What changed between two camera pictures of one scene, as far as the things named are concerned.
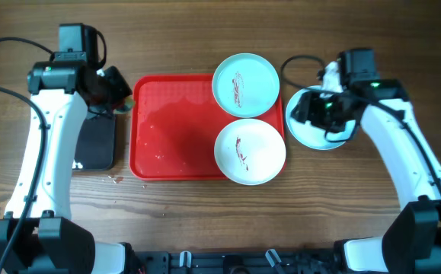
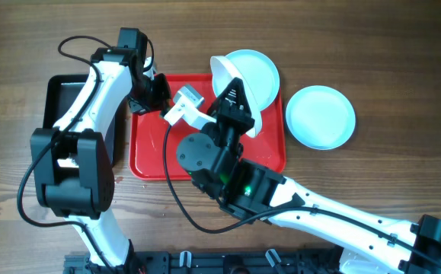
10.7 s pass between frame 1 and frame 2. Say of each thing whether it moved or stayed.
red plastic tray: stayed
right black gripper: moved
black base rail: stayed
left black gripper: moved
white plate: moved
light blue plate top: stayed
